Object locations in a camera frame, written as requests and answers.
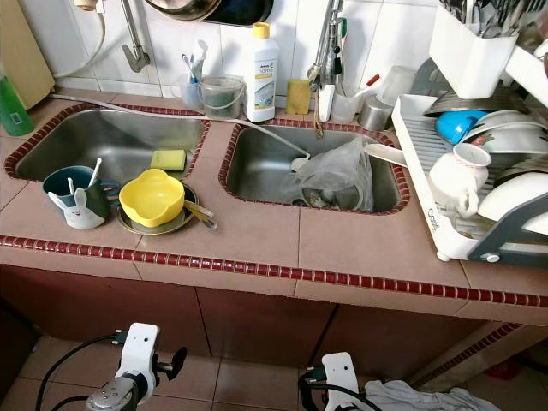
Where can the stainless steel dish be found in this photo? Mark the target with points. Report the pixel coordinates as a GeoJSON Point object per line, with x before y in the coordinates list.
{"type": "Point", "coordinates": [187, 224]}

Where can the metal spoon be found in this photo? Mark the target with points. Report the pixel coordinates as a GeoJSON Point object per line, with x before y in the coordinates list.
{"type": "Point", "coordinates": [204, 217]}

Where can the yellow plastic bowl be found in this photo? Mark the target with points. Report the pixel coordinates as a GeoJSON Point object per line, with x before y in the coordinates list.
{"type": "Point", "coordinates": [150, 201]}

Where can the white rabbit cup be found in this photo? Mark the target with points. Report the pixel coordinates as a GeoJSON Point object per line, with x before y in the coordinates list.
{"type": "Point", "coordinates": [81, 216]}

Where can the white plastic spoon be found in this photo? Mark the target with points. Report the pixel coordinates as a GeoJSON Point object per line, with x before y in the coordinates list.
{"type": "Point", "coordinates": [94, 171]}

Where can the teal ceramic mug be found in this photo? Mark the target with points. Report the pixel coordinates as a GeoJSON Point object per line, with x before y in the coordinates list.
{"type": "Point", "coordinates": [62, 181]}

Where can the brown cabinet door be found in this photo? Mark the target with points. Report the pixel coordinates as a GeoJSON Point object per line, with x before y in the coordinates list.
{"type": "Point", "coordinates": [103, 312]}
{"type": "Point", "coordinates": [265, 330]}
{"type": "Point", "coordinates": [411, 342]}

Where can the yellow green dish sponge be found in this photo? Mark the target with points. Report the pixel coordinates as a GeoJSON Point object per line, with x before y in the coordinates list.
{"type": "Point", "coordinates": [168, 160]}

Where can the stainless steel sink basin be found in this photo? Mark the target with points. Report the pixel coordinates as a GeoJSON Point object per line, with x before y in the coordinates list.
{"type": "Point", "coordinates": [257, 167]}
{"type": "Point", "coordinates": [103, 141]}

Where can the grey cloth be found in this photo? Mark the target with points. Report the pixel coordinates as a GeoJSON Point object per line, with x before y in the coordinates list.
{"type": "Point", "coordinates": [419, 399]}

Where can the clear plastic bag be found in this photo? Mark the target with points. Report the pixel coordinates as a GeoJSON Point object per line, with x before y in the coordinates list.
{"type": "Point", "coordinates": [342, 175]}

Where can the clear plastic pail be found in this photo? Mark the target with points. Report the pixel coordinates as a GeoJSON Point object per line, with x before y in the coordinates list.
{"type": "Point", "coordinates": [223, 101]}

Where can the clear toothbrush cup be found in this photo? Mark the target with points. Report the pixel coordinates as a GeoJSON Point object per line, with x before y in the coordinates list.
{"type": "Point", "coordinates": [192, 94]}

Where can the mustard yellow sponge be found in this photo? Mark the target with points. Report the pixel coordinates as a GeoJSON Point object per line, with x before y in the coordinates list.
{"type": "Point", "coordinates": [298, 98]}

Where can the white bottle yellow cap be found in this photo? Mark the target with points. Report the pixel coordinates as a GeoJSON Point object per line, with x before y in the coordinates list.
{"type": "Point", "coordinates": [261, 81]}

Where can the cream drain spout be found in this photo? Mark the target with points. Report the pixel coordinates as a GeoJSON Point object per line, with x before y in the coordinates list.
{"type": "Point", "coordinates": [385, 154]}

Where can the green dish soap bottle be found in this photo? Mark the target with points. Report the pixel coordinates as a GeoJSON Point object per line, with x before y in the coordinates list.
{"type": "Point", "coordinates": [13, 107]}

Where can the blue white toothbrush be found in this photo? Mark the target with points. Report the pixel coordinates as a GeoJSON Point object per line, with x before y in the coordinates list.
{"type": "Point", "coordinates": [199, 60]}

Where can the white dish rack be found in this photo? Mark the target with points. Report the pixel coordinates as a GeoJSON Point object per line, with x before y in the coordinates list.
{"type": "Point", "coordinates": [419, 171]}

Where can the small stainless steel cup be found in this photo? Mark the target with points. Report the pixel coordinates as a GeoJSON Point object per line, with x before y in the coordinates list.
{"type": "Point", "coordinates": [375, 116]}

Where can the thin white tube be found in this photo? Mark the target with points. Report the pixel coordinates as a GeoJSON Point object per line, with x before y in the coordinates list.
{"type": "Point", "coordinates": [101, 38]}

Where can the white ceramic jug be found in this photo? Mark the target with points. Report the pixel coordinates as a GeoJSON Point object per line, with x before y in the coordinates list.
{"type": "Point", "coordinates": [454, 180]}

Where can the hanging steel pan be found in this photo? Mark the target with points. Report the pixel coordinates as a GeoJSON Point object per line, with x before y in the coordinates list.
{"type": "Point", "coordinates": [184, 8]}

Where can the clear plastic container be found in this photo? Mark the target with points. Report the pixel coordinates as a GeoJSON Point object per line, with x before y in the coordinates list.
{"type": "Point", "coordinates": [396, 86]}

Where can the chrome gooseneck faucet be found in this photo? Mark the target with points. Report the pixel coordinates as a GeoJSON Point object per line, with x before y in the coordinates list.
{"type": "Point", "coordinates": [334, 43]}

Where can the hanging black pan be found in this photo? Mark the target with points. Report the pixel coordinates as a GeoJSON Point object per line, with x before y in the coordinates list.
{"type": "Point", "coordinates": [253, 10]}

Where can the blue bowl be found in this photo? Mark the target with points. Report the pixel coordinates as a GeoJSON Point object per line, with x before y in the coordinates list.
{"type": "Point", "coordinates": [454, 127]}

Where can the white plate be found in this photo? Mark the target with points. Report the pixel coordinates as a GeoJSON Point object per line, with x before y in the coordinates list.
{"type": "Point", "coordinates": [514, 205]}

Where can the steel mixing bowl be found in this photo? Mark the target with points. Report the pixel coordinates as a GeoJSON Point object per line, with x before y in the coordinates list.
{"type": "Point", "coordinates": [471, 103]}

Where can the white patterned bowl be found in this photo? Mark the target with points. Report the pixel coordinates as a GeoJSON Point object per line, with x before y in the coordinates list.
{"type": "Point", "coordinates": [514, 137]}

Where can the white cutlery holder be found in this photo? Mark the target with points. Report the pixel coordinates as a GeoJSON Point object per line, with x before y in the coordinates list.
{"type": "Point", "coordinates": [471, 60]}

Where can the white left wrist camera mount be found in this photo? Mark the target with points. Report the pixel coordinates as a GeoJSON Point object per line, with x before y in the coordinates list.
{"type": "Point", "coordinates": [139, 351]}

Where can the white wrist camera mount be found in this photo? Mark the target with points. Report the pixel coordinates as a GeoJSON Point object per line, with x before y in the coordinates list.
{"type": "Point", "coordinates": [341, 377]}
{"type": "Point", "coordinates": [139, 351]}

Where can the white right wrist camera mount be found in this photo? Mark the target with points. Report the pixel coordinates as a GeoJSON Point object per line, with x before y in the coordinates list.
{"type": "Point", "coordinates": [341, 377]}

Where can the chrome wall tap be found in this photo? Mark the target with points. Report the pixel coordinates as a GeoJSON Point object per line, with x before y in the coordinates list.
{"type": "Point", "coordinates": [137, 56]}

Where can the white wall water fitting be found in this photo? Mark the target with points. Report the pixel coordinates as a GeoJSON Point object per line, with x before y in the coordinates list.
{"type": "Point", "coordinates": [87, 5]}

